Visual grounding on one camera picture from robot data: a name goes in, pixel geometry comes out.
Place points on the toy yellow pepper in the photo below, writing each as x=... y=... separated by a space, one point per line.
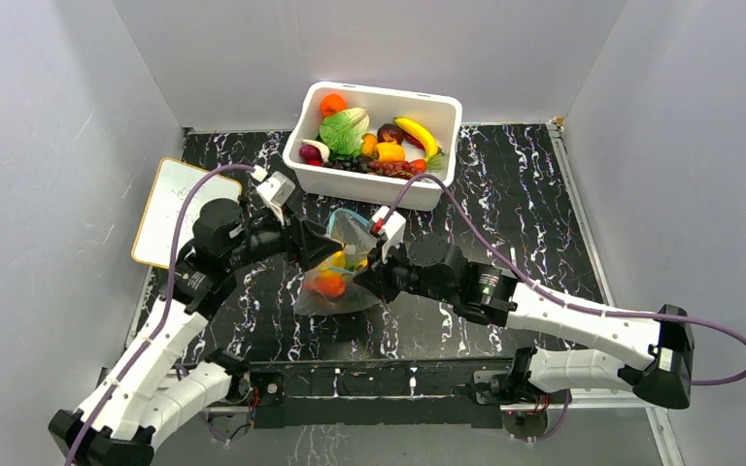
x=389 y=152

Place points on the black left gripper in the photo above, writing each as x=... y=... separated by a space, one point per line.
x=304 y=241

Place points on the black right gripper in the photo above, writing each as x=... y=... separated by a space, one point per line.
x=377 y=279

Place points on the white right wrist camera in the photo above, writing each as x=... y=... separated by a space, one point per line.
x=391 y=230

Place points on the toy green cabbage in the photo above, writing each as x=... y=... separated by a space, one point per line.
x=343 y=132

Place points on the toy red tomato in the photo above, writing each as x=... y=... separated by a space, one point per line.
x=329 y=284

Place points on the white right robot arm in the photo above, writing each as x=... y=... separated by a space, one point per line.
x=648 y=354

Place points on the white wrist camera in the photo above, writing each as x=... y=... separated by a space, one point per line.
x=391 y=230
x=275 y=191

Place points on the white board wooden frame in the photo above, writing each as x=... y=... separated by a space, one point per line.
x=172 y=183

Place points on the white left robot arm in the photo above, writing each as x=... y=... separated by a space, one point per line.
x=154 y=347

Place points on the toy yellow pear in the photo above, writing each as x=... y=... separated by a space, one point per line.
x=341 y=261

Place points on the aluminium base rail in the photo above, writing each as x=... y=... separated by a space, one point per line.
x=363 y=393

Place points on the toy red chili pepper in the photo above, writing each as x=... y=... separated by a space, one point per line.
x=413 y=141

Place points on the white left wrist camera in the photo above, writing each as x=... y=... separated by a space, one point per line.
x=275 y=191

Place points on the toy red grapes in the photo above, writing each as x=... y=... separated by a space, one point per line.
x=398 y=170

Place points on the toy yellow banana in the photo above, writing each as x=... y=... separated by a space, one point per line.
x=422 y=135

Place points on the toy purple onion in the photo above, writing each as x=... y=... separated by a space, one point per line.
x=314 y=152

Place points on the clear zip top bag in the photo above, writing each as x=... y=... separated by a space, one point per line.
x=352 y=230

